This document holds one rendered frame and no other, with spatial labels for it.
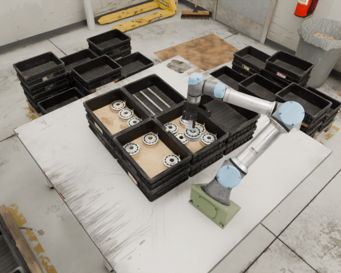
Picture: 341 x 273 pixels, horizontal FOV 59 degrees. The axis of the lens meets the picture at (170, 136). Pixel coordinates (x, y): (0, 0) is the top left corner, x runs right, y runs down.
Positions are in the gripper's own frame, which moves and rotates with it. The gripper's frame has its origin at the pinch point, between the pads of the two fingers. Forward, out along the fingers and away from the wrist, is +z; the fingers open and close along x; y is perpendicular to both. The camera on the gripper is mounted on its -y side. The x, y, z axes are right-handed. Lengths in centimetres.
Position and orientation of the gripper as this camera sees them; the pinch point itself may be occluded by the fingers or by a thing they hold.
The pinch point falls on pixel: (193, 128)
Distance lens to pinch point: 176.6
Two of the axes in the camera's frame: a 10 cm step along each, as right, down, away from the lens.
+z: -0.4, 7.5, 6.6
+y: -9.9, -1.2, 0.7
